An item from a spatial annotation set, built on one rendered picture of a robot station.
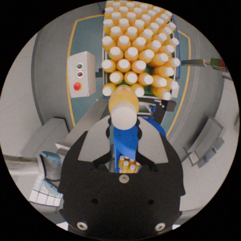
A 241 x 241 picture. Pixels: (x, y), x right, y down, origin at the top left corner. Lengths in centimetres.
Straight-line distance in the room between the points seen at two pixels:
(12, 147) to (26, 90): 158
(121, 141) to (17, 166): 49
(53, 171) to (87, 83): 44
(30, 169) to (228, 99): 401
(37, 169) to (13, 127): 233
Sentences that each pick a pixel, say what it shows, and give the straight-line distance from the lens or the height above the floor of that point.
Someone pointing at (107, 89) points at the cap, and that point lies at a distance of 33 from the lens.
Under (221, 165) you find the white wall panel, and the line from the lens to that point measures 362.
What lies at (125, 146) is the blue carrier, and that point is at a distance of 32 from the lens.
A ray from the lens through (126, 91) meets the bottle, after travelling 15.
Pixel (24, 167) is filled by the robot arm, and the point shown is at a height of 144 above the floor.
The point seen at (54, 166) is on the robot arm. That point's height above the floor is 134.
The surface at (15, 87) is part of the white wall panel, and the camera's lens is 270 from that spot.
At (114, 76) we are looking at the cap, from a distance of 32.
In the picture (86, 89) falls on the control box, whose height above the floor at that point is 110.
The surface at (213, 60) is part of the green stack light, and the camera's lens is 53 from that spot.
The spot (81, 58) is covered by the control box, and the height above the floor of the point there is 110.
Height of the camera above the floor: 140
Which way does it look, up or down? 58 degrees down
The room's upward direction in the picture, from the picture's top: 175 degrees counter-clockwise
